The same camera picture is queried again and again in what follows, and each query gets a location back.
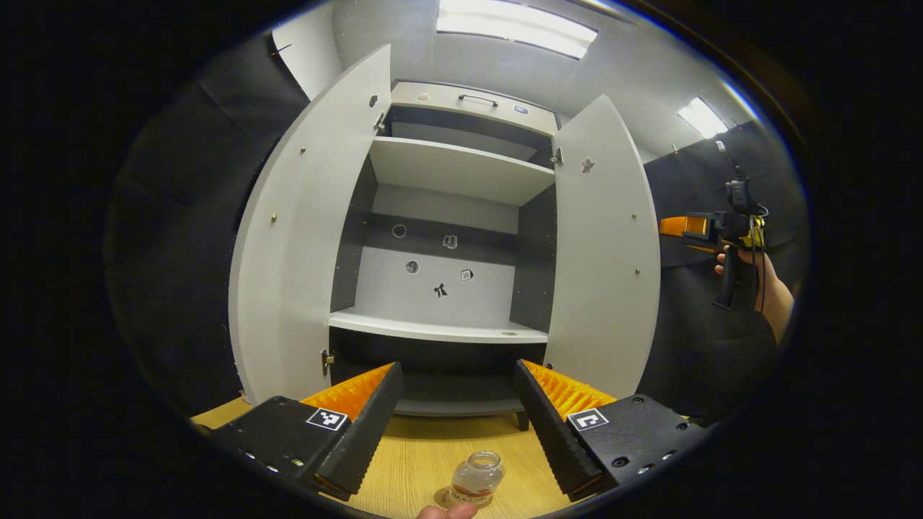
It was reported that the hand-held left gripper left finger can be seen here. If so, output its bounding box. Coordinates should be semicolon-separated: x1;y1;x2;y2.
209;360;403;502

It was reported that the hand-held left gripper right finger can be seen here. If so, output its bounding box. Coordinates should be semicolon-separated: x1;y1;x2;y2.
513;359;711;503

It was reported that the clear bottle with cherry label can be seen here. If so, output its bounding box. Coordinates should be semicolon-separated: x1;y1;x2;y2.
446;451;505;509

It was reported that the white cabinet door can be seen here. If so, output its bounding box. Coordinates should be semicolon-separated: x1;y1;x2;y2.
229;43;392;406
542;94;661;401

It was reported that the white cabinet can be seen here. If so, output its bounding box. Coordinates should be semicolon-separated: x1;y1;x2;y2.
229;43;661;433

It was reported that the white cabinet shelf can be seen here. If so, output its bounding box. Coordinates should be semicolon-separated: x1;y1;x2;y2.
328;309;549;345
368;136;556;208

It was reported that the small ceiling light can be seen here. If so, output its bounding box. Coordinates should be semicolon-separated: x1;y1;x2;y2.
678;97;729;139

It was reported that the black backdrop cloth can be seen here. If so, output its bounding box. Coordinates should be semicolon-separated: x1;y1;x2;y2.
105;32;311;419
638;119;808;426

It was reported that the cabinet drawer with black handle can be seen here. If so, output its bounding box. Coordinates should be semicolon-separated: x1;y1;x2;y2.
389;81;560;136

